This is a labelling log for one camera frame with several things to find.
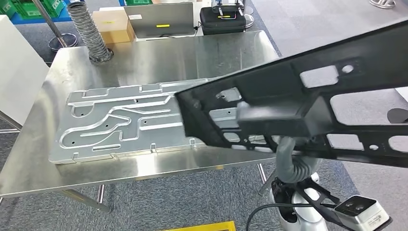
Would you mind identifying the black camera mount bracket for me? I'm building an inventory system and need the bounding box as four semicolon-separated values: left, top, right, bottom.
272;177;342;224

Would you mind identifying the black carrying case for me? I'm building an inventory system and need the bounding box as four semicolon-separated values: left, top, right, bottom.
199;0;247;36

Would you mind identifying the black stanchion round base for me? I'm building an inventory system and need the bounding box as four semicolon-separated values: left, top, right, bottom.
387;108;408;124

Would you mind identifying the chrome stanchion with base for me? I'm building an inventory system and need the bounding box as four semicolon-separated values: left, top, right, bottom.
32;0;79;52

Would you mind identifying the black plastic plate bracket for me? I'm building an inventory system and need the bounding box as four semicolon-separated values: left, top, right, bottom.
174;19;408;168

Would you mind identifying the yellow floor tape square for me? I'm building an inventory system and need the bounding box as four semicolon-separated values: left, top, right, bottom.
162;220;237;231

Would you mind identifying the stamped metal plate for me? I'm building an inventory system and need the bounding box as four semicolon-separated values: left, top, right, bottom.
48;78;278;165

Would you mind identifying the brown cardboard box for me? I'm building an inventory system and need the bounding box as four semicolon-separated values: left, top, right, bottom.
91;7;136;45

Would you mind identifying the grey corrugated duct hose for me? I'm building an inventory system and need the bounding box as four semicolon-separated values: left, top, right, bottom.
67;1;115;65

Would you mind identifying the steel side table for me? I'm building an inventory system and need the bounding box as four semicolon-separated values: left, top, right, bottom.
0;111;24;135

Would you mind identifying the stainless steel workbench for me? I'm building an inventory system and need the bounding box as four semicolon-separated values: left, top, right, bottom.
0;30;281;214

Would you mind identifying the white wall panel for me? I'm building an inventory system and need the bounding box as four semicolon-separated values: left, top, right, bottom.
395;87;408;103

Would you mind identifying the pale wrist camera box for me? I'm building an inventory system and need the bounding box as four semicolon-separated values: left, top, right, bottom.
334;195;393;231

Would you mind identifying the black camera cable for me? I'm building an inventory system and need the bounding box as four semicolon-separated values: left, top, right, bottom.
245;203;335;231

